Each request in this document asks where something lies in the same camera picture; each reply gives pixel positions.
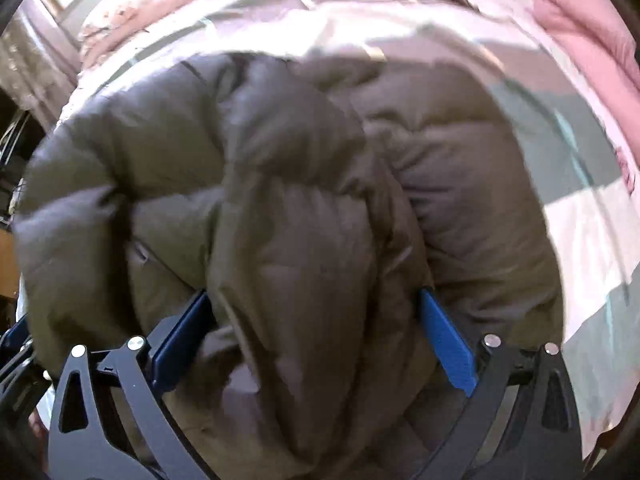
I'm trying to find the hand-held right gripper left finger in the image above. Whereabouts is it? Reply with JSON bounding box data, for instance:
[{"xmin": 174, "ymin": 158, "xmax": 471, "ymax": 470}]
[{"xmin": 47, "ymin": 287, "xmax": 223, "ymax": 480}]

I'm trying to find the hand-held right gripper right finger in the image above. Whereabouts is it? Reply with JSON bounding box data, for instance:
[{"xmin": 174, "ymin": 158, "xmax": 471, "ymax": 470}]
[{"xmin": 410, "ymin": 287, "xmax": 586, "ymax": 480}]

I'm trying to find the pink blanket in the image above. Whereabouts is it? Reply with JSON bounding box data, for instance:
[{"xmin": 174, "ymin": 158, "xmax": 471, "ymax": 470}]
[{"xmin": 532, "ymin": 0, "xmax": 640, "ymax": 161}]

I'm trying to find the dark desk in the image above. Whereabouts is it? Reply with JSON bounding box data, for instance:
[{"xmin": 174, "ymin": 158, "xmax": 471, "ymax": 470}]
[{"xmin": 0, "ymin": 100, "xmax": 36, "ymax": 223}]

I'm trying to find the beige floral lace curtain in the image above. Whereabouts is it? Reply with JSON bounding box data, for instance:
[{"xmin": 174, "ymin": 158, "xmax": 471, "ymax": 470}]
[{"xmin": 0, "ymin": 0, "xmax": 83, "ymax": 126}]

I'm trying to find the dark olive hooded puffer jacket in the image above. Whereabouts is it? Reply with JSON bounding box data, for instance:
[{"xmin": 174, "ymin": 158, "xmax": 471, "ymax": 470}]
[{"xmin": 12, "ymin": 52, "xmax": 566, "ymax": 480}]

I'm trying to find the white floral pillow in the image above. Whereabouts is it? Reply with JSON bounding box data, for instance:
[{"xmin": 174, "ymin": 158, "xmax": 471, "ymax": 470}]
[{"xmin": 77, "ymin": 0, "xmax": 161, "ymax": 68}]

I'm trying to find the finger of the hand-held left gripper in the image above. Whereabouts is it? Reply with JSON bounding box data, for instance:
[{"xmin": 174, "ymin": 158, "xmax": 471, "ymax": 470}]
[{"xmin": 0, "ymin": 318, "xmax": 52, "ymax": 411}]

